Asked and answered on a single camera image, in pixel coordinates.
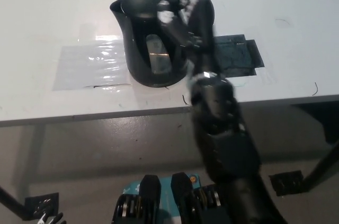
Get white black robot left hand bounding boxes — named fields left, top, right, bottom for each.
left=37, top=212, right=67, bottom=224

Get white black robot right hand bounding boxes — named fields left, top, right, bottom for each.
left=156, top=0, right=212, bottom=50

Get black electric kettle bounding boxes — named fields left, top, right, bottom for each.
left=110, top=0, right=216, bottom=88

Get dark slanted table leg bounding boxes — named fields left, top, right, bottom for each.
left=0, top=185, right=30, bottom=221
left=301, top=143, right=339, bottom=193

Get black tape patch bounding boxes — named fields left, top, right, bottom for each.
left=211, top=33, right=265, bottom=78

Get clear plastic sheet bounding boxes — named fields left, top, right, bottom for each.
left=52, top=37, right=132, bottom=92

